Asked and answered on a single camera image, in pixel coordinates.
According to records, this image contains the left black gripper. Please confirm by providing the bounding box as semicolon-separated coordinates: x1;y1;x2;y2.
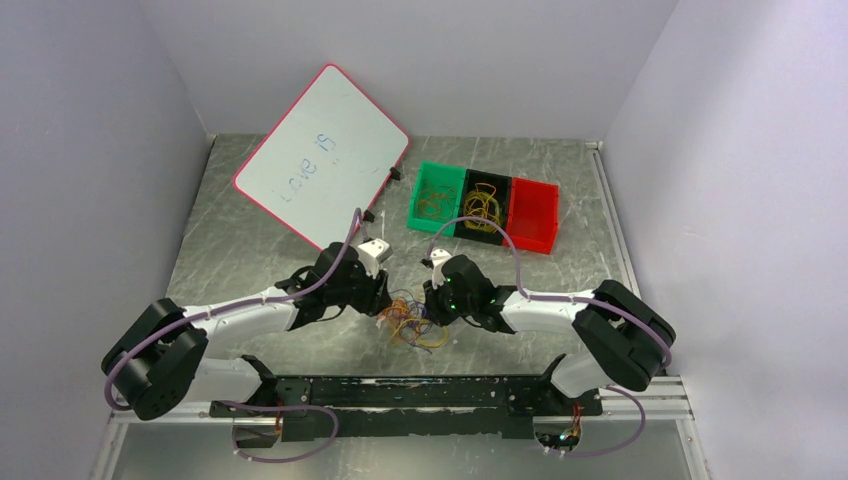
326;255;392;315

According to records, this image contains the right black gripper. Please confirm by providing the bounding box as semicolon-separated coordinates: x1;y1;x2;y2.
422;273;476;327

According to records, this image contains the orange cable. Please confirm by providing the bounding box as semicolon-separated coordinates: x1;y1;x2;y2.
417;182;460;223
382;298;415;329

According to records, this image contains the yellow cable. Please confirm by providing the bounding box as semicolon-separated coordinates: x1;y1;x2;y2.
387;311;452;351

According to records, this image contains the green plastic bin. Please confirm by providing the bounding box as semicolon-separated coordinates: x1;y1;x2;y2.
406;162;466;233

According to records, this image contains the black plastic bin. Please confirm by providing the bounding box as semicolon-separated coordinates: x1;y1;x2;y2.
454;169;512;245

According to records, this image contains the red plastic bin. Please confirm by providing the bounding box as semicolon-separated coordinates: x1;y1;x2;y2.
506;177;560;254

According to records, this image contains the pink framed whiteboard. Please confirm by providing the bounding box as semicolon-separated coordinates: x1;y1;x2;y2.
232;64;410;249

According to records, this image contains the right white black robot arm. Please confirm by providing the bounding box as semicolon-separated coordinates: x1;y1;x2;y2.
423;249;676;414

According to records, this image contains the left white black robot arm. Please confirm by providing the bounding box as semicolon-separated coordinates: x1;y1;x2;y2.
101;239;392;420

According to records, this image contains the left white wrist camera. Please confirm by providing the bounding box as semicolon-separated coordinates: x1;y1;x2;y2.
356;238;393;279

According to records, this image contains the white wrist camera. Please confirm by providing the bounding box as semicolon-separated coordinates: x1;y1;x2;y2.
421;248;453;289
356;238;393;279

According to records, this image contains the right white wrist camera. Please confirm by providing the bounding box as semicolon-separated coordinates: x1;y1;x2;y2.
421;248;453;289

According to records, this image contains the yellow green wire coil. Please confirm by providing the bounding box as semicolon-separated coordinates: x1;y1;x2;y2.
462;184;503;234

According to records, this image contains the black aluminium base frame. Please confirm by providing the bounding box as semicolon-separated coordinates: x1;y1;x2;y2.
109;372;694;442

